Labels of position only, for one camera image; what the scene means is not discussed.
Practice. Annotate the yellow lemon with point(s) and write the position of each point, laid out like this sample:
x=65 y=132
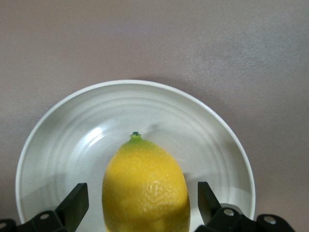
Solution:
x=144 y=183

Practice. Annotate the off-white ribbed plate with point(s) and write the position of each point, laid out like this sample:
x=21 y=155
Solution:
x=72 y=135

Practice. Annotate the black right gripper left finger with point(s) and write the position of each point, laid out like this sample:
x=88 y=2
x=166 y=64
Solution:
x=72 y=207

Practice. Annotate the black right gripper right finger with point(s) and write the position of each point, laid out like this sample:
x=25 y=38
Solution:
x=207 y=205

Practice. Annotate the brown table cover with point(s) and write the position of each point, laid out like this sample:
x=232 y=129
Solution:
x=169 y=36

